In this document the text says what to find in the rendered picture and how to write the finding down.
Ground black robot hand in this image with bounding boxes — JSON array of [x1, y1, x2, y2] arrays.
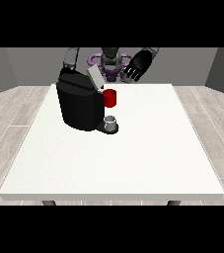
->
[[59, 65, 74, 77], [121, 48, 155, 83]]

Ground pale grey machine lid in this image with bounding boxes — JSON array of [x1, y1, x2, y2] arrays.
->
[[86, 64, 106, 91]]

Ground black coffee machine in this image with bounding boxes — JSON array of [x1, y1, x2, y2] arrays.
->
[[55, 71, 119, 134]]

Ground red pod holder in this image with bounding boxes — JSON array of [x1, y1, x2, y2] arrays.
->
[[102, 88, 117, 109]]

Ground grey robot trunk purple rings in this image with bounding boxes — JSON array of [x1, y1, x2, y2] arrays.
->
[[87, 47, 135, 82]]

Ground small grey cup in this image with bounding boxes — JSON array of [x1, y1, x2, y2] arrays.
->
[[103, 115, 118, 130]]

